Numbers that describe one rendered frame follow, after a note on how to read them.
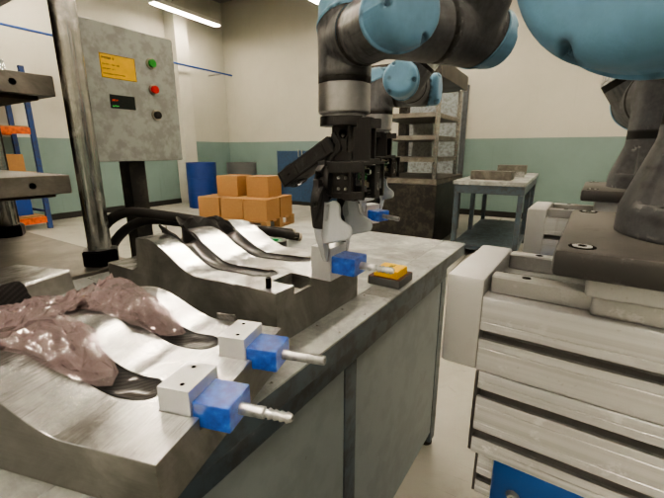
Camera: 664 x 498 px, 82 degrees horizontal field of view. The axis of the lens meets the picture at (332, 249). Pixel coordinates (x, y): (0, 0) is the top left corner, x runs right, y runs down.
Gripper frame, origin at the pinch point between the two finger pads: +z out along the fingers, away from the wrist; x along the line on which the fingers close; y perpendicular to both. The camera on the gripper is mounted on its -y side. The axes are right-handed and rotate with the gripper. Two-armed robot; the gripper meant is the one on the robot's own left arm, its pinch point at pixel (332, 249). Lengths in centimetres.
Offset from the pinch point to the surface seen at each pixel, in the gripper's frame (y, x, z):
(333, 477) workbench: -3, 6, 51
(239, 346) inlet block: -0.9, -20.5, 7.9
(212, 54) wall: -680, 616, -225
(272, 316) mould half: -6.3, -7.9, 10.1
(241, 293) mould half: -12.9, -7.7, 7.7
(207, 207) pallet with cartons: -416, 337, 66
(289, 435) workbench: -3.6, -8.1, 31.0
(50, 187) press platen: -86, -2, -6
